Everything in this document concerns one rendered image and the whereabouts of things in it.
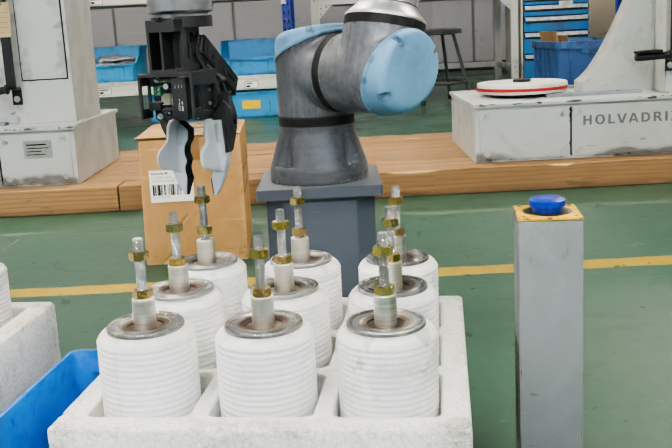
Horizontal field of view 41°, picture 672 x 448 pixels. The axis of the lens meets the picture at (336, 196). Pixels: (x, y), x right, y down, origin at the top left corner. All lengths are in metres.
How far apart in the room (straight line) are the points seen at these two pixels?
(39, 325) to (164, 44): 0.43
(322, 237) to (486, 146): 1.56
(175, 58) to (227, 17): 8.13
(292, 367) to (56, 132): 2.15
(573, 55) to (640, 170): 2.43
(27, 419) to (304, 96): 0.58
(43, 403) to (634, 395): 0.79
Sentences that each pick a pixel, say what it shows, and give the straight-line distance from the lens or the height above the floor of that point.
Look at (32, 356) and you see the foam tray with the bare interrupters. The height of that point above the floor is 0.13.
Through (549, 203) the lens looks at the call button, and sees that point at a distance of 1.01.
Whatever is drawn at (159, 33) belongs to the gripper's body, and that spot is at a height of 0.53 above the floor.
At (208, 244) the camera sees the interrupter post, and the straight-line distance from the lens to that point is 1.10.
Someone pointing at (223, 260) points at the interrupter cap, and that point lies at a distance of 1.11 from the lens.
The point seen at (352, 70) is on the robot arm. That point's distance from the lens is 1.22.
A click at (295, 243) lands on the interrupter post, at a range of 1.08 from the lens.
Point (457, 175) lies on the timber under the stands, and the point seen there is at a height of 0.06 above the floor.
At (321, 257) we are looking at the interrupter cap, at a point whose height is 0.25.
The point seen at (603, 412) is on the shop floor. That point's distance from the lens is 1.29.
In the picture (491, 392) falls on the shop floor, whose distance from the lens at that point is 1.33.
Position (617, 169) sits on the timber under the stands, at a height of 0.05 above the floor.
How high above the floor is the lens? 0.53
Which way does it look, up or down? 11 degrees down
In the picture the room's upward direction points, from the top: 3 degrees counter-clockwise
